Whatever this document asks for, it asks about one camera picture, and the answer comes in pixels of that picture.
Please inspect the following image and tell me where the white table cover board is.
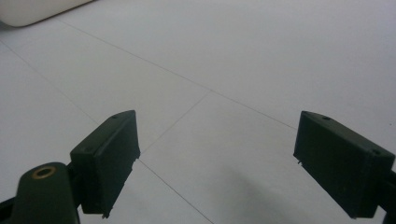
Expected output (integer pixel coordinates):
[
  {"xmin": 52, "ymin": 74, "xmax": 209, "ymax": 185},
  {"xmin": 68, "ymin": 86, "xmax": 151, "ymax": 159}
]
[{"xmin": 0, "ymin": 0, "xmax": 396, "ymax": 224}]

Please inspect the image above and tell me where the white plastic bin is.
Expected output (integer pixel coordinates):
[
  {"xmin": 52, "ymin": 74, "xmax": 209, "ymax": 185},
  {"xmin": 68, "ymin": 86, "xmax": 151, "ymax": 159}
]
[{"xmin": 0, "ymin": 0, "xmax": 94, "ymax": 28}]

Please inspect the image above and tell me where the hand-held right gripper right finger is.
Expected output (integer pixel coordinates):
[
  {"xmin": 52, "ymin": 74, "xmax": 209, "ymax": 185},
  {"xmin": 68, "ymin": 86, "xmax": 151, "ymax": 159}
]
[{"xmin": 293, "ymin": 110, "xmax": 396, "ymax": 218}]

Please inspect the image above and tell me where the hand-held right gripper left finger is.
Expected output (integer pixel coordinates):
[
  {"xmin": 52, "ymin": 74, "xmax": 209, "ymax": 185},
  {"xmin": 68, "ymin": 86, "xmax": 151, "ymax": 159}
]
[{"xmin": 66, "ymin": 109, "xmax": 141, "ymax": 218}]

